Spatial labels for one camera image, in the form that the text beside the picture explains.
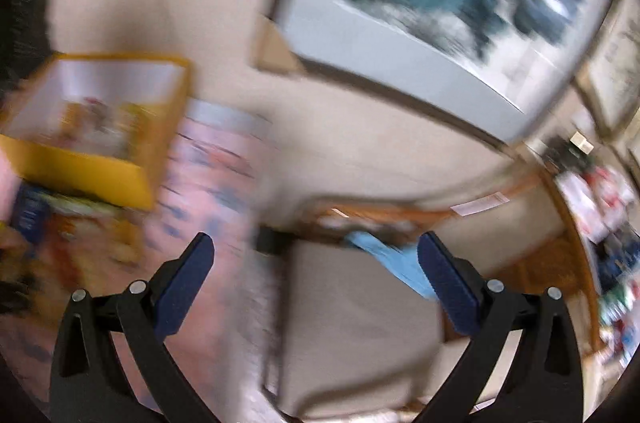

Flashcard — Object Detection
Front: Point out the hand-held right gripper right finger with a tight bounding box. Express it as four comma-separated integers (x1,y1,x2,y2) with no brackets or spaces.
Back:
415,231,585,423

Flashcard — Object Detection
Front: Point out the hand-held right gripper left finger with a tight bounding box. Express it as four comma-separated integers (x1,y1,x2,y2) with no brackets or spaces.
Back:
49,231,221,423

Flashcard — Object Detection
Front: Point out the pile of snack packets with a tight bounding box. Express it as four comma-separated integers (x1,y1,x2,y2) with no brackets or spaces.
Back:
0,186,143,289

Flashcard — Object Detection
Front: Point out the yellow cardboard box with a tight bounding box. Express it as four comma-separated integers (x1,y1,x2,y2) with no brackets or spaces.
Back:
0,53,193,211

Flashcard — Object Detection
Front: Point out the blue cloth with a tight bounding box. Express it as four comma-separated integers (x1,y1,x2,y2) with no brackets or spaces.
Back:
345,230,441,299

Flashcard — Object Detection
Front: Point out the pink printed tablecloth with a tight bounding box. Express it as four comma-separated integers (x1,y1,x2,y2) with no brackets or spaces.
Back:
0,98,286,423

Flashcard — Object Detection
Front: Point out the wooden armchair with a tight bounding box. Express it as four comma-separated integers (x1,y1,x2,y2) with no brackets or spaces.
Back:
255,183,606,419

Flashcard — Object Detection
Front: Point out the framed lotus painting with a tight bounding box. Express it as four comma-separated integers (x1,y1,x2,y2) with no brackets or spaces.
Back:
267,0,626,149

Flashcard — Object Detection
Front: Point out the cardboard corner protector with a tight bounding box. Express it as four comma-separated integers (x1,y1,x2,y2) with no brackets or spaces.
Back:
255,13,308,76

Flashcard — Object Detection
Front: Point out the narrow framed painting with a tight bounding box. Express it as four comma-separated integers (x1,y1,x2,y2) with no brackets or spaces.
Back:
575,0,640,139

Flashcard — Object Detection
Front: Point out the dark carved wooden furniture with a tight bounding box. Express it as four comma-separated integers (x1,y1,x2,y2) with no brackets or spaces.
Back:
0,0,61,99

